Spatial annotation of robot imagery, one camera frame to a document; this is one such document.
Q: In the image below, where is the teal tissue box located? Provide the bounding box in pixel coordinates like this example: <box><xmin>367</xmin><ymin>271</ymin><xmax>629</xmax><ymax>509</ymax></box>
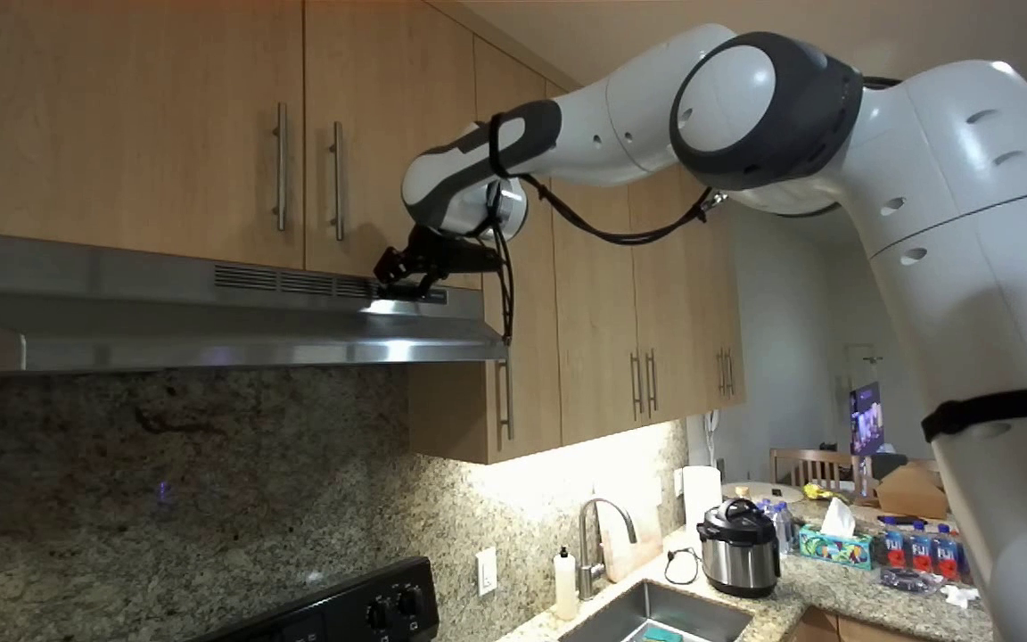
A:
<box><xmin>796</xmin><ymin>496</ymin><xmax>876</xmax><ymax>572</ymax></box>

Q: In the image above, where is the brown paper bag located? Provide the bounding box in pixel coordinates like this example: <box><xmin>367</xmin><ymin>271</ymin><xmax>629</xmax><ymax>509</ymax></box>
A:
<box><xmin>874</xmin><ymin>460</ymin><xmax>950</xmax><ymax>526</ymax></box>

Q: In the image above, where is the silver kitchen faucet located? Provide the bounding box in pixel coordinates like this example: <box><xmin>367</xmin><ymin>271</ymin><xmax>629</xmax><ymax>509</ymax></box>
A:
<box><xmin>575</xmin><ymin>496</ymin><xmax>642</xmax><ymax>603</ymax></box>

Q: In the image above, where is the tall light wood cabinet door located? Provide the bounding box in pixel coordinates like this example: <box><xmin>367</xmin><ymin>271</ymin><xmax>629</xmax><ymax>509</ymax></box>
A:
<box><xmin>554</xmin><ymin>175</ymin><xmax>648</xmax><ymax>451</ymax></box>
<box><xmin>642</xmin><ymin>175</ymin><xmax>723</xmax><ymax>430</ymax></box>

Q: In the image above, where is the wide light wood cabinet door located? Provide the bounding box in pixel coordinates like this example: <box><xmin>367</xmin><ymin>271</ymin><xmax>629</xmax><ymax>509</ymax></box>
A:
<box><xmin>0</xmin><ymin>0</ymin><xmax>307</xmax><ymax>271</ymax></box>

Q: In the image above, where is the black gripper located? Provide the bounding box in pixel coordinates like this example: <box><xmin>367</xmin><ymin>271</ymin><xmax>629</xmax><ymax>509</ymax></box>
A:
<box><xmin>372</xmin><ymin>221</ymin><xmax>505</xmax><ymax>305</ymax></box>

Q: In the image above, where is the white soap bottle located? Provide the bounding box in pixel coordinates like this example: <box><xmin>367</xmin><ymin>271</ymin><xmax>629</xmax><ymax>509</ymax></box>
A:
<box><xmin>550</xmin><ymin>545</ymin><xmax>585</xmax><ymax>626</ymax></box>

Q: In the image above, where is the wooden chair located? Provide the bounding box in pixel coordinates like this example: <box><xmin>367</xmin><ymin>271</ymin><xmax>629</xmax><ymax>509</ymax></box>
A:
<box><xmin>771</xmin><ymin>443</ymin><xmax>858</xmax><ymax>491</ymax></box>

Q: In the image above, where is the purple blue printed bag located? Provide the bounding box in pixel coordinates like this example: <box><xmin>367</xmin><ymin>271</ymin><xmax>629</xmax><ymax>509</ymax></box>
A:
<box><xmin>845</xmin><ymin>381</ymin><xmax>892</xmax><ymax>465</ymax></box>

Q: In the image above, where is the clear water bottle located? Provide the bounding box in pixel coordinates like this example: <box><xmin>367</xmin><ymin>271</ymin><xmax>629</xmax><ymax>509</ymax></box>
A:
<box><xmin>764</xmin><ymin>484</ymin><xmax>798</xmax><ymax>554</ymax></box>

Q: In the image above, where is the white wall outlet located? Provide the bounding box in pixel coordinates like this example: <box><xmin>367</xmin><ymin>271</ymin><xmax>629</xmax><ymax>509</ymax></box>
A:
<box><xmin>471</xmin><ymin>545</ymin><xmax>502</xmax><ymax>601</ymax></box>

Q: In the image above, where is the silver black pressure cooker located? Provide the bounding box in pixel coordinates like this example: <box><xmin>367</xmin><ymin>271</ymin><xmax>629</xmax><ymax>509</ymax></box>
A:
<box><xmin>693</xmin><ymin>496</ymin><xmax>783</xmax><ymax>601</ymax></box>

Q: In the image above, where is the plastic wrapped bottle pack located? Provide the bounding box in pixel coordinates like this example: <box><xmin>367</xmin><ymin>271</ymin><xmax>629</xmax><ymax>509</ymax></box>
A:
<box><xmin>874</xmin><ymin>514</ymin><xmax>972</xmax><ymax>595</ymax></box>

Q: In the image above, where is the stainless steel range hood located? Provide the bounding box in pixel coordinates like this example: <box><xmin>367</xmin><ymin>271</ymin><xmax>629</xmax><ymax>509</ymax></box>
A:
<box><xmin>0</xmin><ymin>227</ymin><xmax>514</xmax><ymax>380</ymax></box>

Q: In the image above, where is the white paper towel roll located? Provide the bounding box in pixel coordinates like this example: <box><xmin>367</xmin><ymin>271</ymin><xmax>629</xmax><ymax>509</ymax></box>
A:
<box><xmin>682</xmin><ymin>460</ymin><xmax>726</xmax><ymax>532</ymax></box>

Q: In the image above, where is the tall light wood cabinet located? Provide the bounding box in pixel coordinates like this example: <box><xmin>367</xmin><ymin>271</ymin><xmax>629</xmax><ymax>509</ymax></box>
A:
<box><xmin>404</xmin><ymin>32</ymin><xmax>568</xmax><ymax>466</ymax></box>

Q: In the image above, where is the stainless steel sink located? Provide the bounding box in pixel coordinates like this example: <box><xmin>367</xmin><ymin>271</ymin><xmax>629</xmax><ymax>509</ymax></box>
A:
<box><xmin>555</xmin><ymin>578</ymin><xmax>760</xmax><ymax>642</ymax></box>

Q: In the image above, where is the silver bar cabinet handle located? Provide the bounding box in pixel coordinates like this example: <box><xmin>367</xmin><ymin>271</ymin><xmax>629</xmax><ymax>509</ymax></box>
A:
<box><xmin>322</xmin><ymin>117</ymin><xmax>354</xmax><ymax>251</ymax></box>
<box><xmin>642</xmin><ymin>349</ymin><xmax>663</xmax><ymax>419</ymax></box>
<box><xmin>264</xmin><ymin>104</ymin><xmax>296</xmax><ymax>236</ymax></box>
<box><xmin>629</xmin><ymin>349</ymin><xmax>648</xmax><ymax>419</ymax></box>
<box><xmin>493</xmin><ymin>356</ymin><xmax>516</xmax><ymax>446</ymax></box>

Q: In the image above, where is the black stove control panel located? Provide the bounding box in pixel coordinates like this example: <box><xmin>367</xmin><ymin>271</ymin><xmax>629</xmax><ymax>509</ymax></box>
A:
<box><xmin>207</xmin><ymin>554</ymin><xmax>441</xmax><ymax>642</ymax></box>

